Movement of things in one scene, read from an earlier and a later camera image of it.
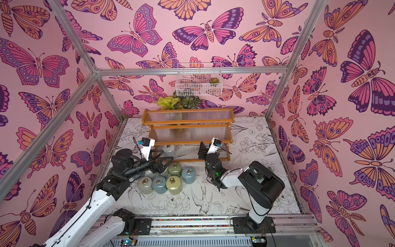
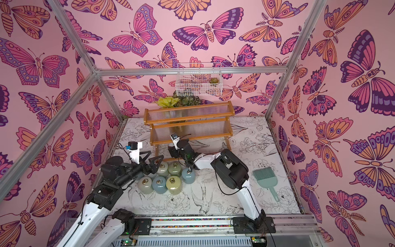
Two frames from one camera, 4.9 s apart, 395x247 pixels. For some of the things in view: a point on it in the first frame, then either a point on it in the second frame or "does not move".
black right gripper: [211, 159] -> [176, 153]
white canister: [145, 184] does not move
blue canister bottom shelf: [188, 175] does not move
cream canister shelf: [165, 174] does not move
